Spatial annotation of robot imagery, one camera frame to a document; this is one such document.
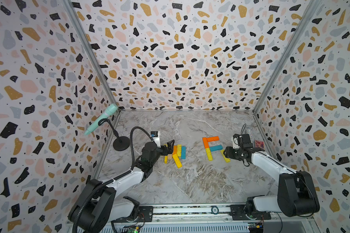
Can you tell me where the black microphone stand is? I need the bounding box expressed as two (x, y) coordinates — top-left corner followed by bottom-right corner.
(100, 119), (130, 151)

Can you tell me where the yellow-green block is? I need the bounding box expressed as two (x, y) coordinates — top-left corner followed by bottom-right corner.
(205, 148), (213, 161)

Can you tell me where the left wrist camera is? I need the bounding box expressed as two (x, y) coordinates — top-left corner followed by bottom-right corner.
(151, 131), (161, 148)

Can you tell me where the orange block small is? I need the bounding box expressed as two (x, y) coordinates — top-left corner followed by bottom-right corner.
(173, 145), (178, 155)

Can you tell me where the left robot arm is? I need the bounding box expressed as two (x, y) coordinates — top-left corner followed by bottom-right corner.
(68, 140), (175, 233)

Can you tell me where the mint green microphone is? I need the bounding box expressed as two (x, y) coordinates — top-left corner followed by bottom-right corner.
(84, 104), (118, 136)

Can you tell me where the glitter tube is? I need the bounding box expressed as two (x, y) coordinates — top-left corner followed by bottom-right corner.
(246, 126), (253, 140)

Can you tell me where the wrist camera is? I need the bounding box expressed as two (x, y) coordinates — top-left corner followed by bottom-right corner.
(232, 136), (240, 149)
(151, 131), (161, 148)

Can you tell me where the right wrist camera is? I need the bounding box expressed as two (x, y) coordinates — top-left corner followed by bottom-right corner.
(232, 136), (240, 149)

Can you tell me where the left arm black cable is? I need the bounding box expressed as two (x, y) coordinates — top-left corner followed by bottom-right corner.
(72, 126), (154, 233)

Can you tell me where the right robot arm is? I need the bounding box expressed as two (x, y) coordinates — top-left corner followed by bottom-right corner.
(223, 134), (320, 217)

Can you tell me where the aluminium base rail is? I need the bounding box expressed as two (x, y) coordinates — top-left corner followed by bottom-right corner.
(65, 202), (319, 233)

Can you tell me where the pink card box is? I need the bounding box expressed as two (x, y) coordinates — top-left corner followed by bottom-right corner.
(254, 140), (264, 150)

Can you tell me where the teal block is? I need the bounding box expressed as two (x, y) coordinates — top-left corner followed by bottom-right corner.
(210, 145), (223, 152)
(180, 146), (186, 159)

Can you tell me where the yellow block front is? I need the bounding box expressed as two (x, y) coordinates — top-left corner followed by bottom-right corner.
(172, 154), (182, 169)

